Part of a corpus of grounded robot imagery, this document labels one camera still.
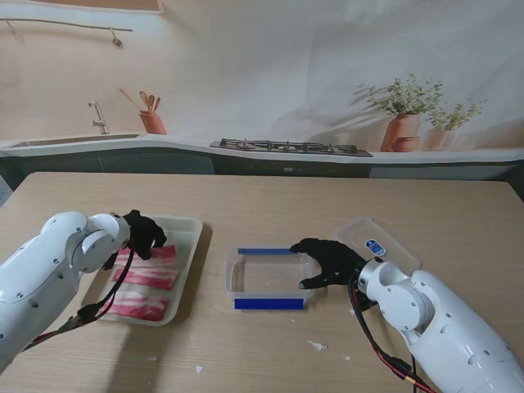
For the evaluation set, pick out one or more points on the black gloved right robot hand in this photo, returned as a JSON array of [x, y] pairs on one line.
[[335, 262]]

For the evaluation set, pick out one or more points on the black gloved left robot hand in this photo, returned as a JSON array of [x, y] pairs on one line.
[[145, 235]]

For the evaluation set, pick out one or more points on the pink bacon slice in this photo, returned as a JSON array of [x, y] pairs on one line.
[[151, 278], [139, 307]]

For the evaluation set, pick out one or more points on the clear lid with blue label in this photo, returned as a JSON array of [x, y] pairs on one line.
[[393, 245]]

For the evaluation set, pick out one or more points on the clear container with blue clips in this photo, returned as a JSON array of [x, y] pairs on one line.
[[270, 304]]

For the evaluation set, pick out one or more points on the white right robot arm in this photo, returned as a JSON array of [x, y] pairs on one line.
[[430, 323]]

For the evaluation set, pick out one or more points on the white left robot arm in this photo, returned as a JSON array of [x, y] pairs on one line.
[[49, 266]]

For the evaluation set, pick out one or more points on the cream rectangular tray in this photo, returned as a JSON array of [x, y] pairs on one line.
[[184, 237]]

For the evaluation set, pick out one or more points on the large white paper scrap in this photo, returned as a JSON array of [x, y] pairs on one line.
[[318, 346]]

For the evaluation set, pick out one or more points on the printed kitchen backdrop cloth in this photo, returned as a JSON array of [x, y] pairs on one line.
[[262, 61]]

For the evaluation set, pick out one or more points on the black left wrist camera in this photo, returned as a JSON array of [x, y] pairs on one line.
[[109, 262]]

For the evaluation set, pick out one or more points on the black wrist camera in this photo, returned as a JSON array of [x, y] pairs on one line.
[[109, 262], [362, 301]]

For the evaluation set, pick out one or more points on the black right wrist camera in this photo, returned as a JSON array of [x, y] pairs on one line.
[[362, 301]]

